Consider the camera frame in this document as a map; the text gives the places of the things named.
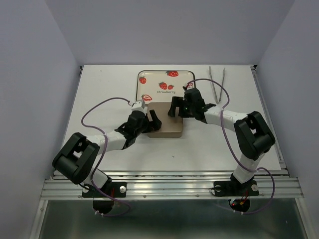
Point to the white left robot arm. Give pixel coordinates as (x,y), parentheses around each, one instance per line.
(80,156)

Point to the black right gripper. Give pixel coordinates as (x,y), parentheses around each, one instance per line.
(177,101)

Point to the gold tin lid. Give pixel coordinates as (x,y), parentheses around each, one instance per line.
(170,127)

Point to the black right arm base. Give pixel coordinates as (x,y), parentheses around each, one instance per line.
(234,189)

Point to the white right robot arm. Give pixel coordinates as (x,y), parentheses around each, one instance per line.
(254,136)

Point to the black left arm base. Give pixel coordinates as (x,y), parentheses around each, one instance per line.
(114,189)

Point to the metal tongs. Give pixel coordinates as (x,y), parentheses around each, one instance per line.
(216,80)

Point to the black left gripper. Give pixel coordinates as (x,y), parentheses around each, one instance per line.
(155,124)

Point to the strawberry print tray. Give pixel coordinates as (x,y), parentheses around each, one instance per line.
(160,86)

